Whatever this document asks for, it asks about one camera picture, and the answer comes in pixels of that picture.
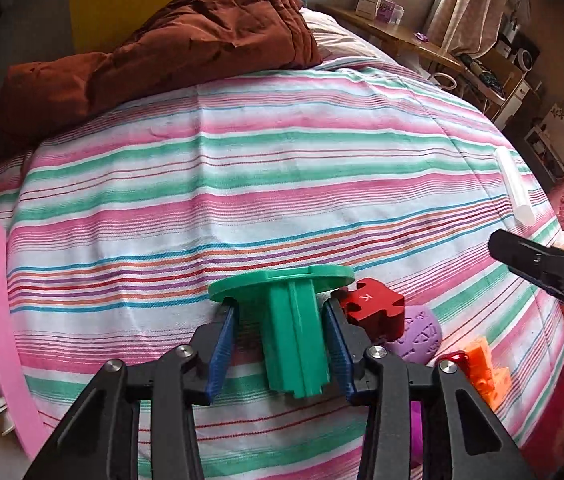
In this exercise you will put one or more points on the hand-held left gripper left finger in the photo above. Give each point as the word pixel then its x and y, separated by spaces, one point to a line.
pixel 222 350

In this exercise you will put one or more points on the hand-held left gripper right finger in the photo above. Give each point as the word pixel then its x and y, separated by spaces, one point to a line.
pixel 339 355

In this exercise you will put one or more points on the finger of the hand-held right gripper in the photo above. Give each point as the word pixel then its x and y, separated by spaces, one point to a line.
pixel 536 260

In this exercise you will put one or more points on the green plastic spool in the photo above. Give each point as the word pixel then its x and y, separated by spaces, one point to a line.
pixel 292 330

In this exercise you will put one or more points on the red puzzle piece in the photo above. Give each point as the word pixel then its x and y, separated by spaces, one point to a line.
pixel 371 310

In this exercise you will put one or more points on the small red plastic piece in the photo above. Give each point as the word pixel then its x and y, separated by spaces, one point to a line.
pixel 454 358

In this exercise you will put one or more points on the pink rimmed white tray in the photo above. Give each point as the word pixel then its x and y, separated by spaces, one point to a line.
pixel 7 335

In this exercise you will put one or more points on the white plastic tube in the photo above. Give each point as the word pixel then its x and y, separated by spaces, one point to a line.
pixel 514 185

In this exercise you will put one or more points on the lilac patterned egg toy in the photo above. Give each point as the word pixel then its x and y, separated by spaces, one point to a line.
pixel 419 335

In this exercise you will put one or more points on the magenta mesh hat toy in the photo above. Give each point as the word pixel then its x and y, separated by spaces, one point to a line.
pixel 415 430

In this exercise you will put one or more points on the orange building block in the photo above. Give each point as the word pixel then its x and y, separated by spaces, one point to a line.
pixel 486 375

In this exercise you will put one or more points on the cluttered wooden shelf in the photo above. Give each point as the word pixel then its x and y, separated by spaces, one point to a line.
pixel 491 90

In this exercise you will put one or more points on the striped pink green blanket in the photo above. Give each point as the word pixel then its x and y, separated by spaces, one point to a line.
pixel 262 170

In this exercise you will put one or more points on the grey stereo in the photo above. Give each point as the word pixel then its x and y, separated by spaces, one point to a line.
pixel 524 57

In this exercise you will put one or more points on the small purple object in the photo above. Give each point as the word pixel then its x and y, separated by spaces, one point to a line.
pixel 421 37

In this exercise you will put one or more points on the wooden nightstand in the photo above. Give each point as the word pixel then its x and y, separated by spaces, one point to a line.
pixel 411 42

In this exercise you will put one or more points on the beige patterned curtain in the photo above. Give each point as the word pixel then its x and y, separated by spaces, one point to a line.
pixel 466 0

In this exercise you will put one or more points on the purple white box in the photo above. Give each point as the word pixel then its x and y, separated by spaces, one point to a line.
pixel 387 10

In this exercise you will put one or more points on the beige pillow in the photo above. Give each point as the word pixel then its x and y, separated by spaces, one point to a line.
pixel 337 40

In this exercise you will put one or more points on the brown pillow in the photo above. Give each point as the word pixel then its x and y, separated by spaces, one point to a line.
pixel 47 95

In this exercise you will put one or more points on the brown quilted blanket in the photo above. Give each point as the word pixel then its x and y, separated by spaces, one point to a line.
pixel 127 0

